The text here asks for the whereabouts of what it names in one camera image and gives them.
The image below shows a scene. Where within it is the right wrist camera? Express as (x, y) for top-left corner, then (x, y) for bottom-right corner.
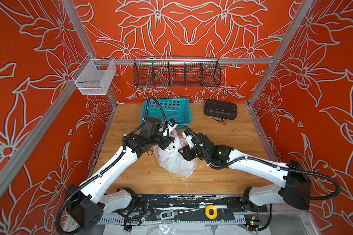
(182, 131), (195, 149)

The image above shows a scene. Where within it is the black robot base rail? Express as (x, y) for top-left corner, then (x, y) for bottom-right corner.
(100, 193), (268, 226)

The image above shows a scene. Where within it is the yellow tape roll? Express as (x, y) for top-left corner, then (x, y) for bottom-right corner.
(205, 205), (218, 220)

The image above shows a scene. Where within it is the clear plastic wall bin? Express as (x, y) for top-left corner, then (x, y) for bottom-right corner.
(72, 54), (117, 95)

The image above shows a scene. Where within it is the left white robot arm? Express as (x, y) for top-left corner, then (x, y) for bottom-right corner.
(56, 110), (177, 235)

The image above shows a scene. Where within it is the teal plastic basket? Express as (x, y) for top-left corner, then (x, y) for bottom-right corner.
(147, 99), (192, 130)

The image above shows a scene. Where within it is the white plastic bag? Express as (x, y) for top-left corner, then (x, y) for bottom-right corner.
(154, 130), (198, 178)

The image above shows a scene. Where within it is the black wire wall basket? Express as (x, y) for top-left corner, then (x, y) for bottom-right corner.
(133, 55), (222, 88)

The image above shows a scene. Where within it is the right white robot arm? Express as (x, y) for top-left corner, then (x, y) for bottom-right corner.
(179, 127), (341, 211)

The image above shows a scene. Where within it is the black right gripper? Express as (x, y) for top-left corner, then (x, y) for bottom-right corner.
(175, 143), (211, 162)

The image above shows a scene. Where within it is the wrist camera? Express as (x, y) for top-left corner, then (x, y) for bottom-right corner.
(182, 131), (195, 149)
(162, 118), (178, 137)

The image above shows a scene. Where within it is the red handled screwdriver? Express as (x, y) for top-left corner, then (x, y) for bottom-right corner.
(212, 117), (226, 125)

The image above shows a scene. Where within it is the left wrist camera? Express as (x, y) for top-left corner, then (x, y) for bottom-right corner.
(162, 118), (178, 137)

